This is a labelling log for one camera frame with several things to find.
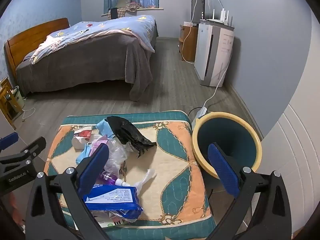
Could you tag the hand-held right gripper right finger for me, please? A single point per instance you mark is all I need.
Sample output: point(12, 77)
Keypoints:
point(222, 170)

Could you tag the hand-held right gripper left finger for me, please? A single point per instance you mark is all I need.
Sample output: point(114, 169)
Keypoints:
point(93, 166)

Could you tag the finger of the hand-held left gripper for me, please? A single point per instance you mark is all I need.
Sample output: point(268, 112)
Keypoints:
point(8, 140)
point(35, 144)

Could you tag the purple bottle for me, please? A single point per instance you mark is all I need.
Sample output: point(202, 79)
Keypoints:
point(110, 178)

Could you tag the white paper cup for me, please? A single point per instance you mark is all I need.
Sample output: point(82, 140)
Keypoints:
point(78, 143)

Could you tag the white tissue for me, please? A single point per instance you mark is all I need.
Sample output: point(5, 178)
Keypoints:
point(94, 138)

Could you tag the yellow rimmed teal wastebasket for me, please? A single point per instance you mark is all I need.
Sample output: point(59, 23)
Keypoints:
point(225, 130)

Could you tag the blue wet wipes packet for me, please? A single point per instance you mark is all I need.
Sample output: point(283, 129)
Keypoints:
point(113, 202)

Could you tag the black plastic bag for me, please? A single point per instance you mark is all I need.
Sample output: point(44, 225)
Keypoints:
point(125, 130)

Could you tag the green and white packet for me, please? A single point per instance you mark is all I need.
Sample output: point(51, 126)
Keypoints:
point(110, 223)

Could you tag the wooden stool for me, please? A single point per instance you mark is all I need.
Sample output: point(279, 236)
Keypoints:
point(7, 100)

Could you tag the white bucket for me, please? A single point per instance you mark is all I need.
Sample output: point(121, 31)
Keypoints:
point(18, 96)

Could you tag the patterned teal orange cushion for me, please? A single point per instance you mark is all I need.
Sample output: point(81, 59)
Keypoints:
point(170, 170)

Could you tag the white power strip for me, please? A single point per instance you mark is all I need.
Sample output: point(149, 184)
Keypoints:
point(200, 112)

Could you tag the white wardrobe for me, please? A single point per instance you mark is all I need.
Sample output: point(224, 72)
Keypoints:
point(295, 155)

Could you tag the bed with grey blanket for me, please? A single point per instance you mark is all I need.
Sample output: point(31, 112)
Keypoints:
point(100, 60)

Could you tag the wooden bed headboard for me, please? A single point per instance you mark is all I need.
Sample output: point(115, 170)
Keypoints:
point(30, 33)

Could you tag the white air purifier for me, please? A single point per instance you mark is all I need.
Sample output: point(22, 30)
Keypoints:
point(212, 55)

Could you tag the wooden cabinet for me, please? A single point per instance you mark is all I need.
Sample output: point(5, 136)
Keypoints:
point(188, 45)

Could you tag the blue printed quilt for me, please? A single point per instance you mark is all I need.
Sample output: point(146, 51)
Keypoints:
point(112, 27)

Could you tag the white box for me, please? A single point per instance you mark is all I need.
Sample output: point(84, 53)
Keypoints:
point(190, 24)

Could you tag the white router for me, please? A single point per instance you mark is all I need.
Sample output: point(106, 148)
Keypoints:
point(218, 18)

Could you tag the plaid clothes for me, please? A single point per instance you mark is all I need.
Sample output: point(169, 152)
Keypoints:
point(127, 10)

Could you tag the black monitor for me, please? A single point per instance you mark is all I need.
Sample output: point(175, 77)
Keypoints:
point(197, 7)

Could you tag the wooden window sill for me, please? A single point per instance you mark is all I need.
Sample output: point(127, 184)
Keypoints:
point(150, 9)

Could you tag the olive pillow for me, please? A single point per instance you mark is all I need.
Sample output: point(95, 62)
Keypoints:
point(123, 0)

